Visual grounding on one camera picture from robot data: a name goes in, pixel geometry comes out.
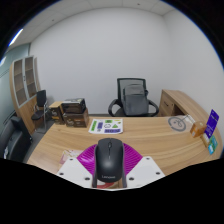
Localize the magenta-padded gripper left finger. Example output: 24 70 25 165
56 143 98 189

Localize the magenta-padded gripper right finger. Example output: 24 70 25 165
123 143 166 189

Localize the black computer mouse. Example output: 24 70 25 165
92 137 126 183

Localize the large brown cardboard box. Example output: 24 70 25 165
62 107 90 129

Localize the printed paper sheet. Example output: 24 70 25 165
88 118 124 135

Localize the round grey printed disc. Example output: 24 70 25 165
167 115 189 132

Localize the small brown cardboard box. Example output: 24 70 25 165
48 101 66 125

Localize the black box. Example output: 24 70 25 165
61 97 87 115

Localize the small orange box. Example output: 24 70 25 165
189 120 208 139

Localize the wooden card stand block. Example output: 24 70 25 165
200 133 211 149

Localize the black leather armchair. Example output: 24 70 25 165
0 115 33 163

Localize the black mesh office chair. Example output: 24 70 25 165
107 77 160 118

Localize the grey backpack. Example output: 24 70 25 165
121 83 150 117

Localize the green and blue pack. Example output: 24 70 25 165
207 134 219 156

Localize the small black visitor chair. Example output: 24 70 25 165
31 89 51 123

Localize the wooden side desk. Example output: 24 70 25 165
158 89 214 126

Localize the purple card sign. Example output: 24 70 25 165
204 109 220 139

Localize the wooden shelf cabinet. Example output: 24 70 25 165
9 55 43 134

